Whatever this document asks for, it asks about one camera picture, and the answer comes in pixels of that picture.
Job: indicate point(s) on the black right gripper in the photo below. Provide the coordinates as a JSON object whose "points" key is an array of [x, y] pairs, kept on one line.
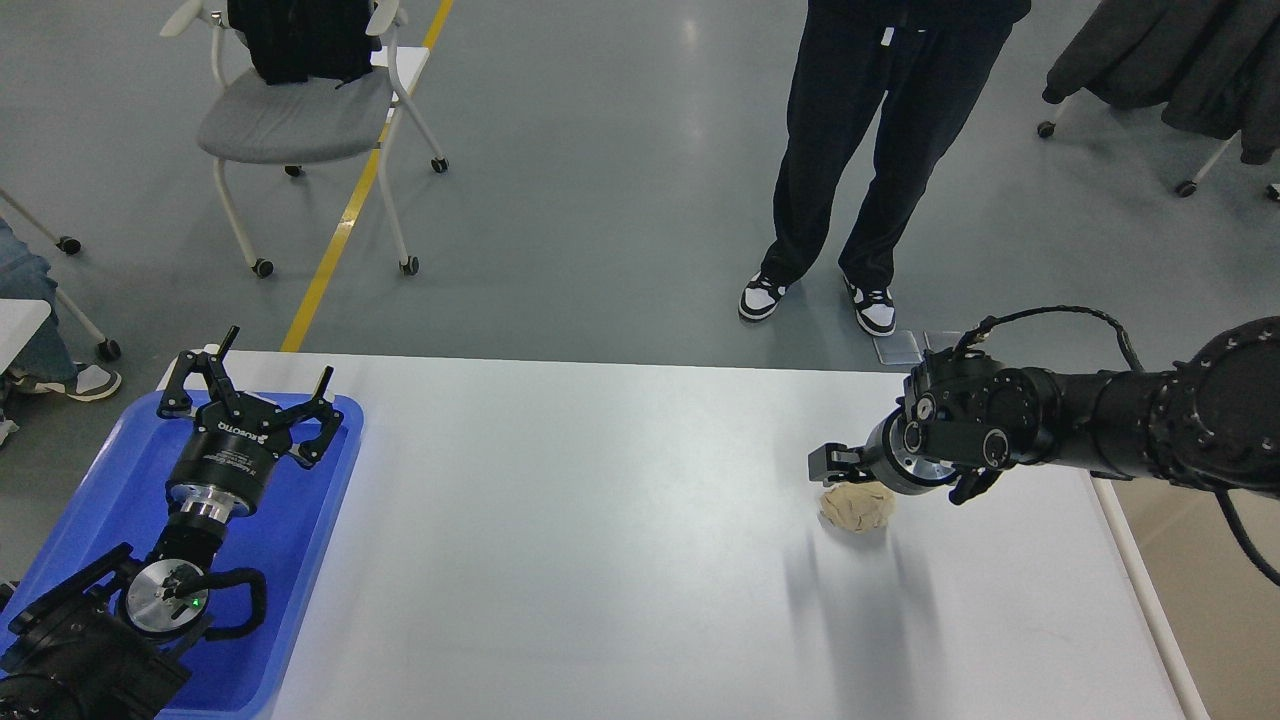
{"points": [[885, 459]]}

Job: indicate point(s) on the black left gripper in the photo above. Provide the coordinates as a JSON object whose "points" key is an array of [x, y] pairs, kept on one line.
{"points": [[230, 448]]}

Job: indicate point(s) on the beige paper ball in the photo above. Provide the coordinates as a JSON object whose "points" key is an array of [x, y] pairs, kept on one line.
{"points": [[858, 508]]}

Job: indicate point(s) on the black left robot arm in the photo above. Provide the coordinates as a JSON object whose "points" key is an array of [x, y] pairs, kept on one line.
{"points": [[108, 641]]}

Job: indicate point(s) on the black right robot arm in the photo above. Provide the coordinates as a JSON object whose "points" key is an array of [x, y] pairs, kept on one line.
{"points": [[964, 418]]}

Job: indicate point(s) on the left metal floor plate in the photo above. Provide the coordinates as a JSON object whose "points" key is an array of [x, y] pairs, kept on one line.
{"points": [[898, 349]]}

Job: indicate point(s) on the metal floor plate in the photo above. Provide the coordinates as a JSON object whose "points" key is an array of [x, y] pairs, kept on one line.
{"points": [[898, 349], [938, 341]]}

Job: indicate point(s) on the right metal floor plate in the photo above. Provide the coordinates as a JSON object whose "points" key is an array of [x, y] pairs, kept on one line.
{"points": [[938, 341]]}

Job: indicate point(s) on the blue plastic tray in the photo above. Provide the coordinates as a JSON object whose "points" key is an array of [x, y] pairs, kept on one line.
{"points": [[122, 499]]}

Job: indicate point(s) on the seated person left edge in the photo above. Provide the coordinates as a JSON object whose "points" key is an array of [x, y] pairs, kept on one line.
{"points": [[45, 365]]}

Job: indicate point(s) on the white chair left edge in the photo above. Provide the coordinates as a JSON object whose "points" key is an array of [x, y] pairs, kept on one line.
{"points": [[107, 349]]}

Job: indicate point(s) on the grey white wheeled chair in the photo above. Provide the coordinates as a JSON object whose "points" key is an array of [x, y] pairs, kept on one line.
{"points": [[294, 126]]}

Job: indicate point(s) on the beige plastic bin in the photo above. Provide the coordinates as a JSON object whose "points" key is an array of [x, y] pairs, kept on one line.
{"points": [[1219, 610]]}

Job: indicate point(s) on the black backpack on chair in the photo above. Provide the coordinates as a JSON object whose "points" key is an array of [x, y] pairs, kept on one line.
{"points": [[291, 42]]}

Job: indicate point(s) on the standing person in black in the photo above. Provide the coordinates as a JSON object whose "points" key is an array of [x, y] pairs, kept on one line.
{"points": [[911, 72]]}

